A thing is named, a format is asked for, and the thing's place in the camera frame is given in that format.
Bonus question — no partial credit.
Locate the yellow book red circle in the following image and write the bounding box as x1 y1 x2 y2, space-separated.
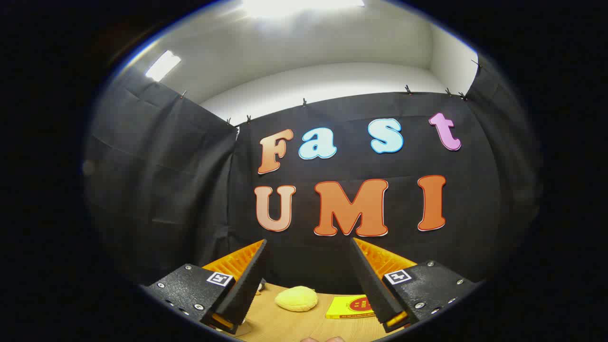
325 294 376 320

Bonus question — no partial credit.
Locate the row of black cloth clips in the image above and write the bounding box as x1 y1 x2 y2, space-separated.
180 58 481 126

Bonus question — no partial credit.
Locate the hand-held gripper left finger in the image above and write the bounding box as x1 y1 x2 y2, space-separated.
142 239 269 336

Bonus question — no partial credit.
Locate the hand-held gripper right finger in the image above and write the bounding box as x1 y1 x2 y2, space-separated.
350 237 478 334

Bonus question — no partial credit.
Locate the ceiling light panel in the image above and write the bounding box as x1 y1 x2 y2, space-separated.
242 0 365 19
145 50 182 82

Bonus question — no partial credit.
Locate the yellow plush bun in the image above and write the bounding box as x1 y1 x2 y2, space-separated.
275 285 319 313

